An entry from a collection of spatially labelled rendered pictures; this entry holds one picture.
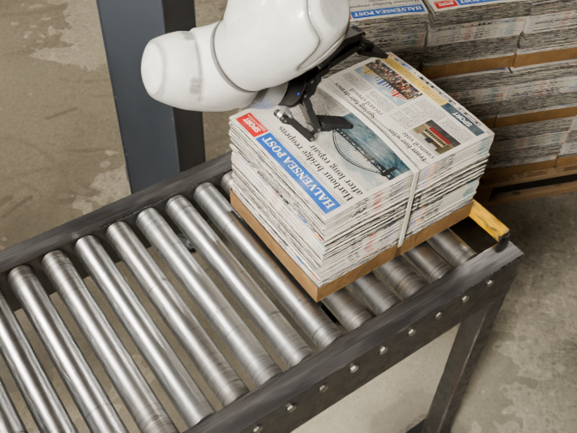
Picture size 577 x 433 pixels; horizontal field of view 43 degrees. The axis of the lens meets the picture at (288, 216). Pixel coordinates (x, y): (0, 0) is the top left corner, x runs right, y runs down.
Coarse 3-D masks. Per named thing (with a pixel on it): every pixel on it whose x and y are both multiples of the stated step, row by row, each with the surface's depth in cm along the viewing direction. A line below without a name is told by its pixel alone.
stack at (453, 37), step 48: (384, 0) 192; (432, 0) 193; (480, 0) 193; (528, 0) 195; (576, 0) 200; (384, 48) 194; (432, 48) 199; (480, 48) 203; (528, 48) 208; (480, 96) 216; (528, 96) 221; (576, 96) 228; (528, 144) 238; (576, 144) 245; (480, 192) 251; (528, 192) 260
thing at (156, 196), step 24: (192, 168) 151; (216, 168) 152; (144, 192) 146; (168, 192) 146; (192, 192) 149; (96, 216) 141; (120, 216) 142; (168, 216) 149; (48, 240) 137; (72, 240) 137; (144, 240) 150; (0, 264) 133; (24, 264) 134; (48, 288) 142
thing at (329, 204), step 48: (240, 144) 127; (288, 144) 123; (336, 144) 123; (240, 192) 138; (288, 192) 119; (336, 192) 116; (384, 192) 118; (288, 240) 129; (336, 240) 119; (384, 240) 130
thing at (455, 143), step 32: (384, 64) 139; (352, 96) 132; (384, 96) 132; (416, 96) 132; (448, 96) 133; (416, 128) 127; (448, 128) 127; (480, 128) 128; (448, 160) 123; (480, 160) 131; (448, 192) 132; (416, 224) 134
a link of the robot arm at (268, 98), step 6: (282, 84) 104; (264, 90) 102; (270, 90) 103; (276, 90) 104; (282, 90) 105; (258, 96) 103; (264, 96) 103; (270, 96) 104; (276, 96) 105; (282, 96) 106; (252, 102) 103; (258, 102) 104; (264, 102) 104; (270, 102) 105; (276, 102) 106; (246, 108) 105; (252, 108) 106; (258, 108) 107; (264, 108) 107
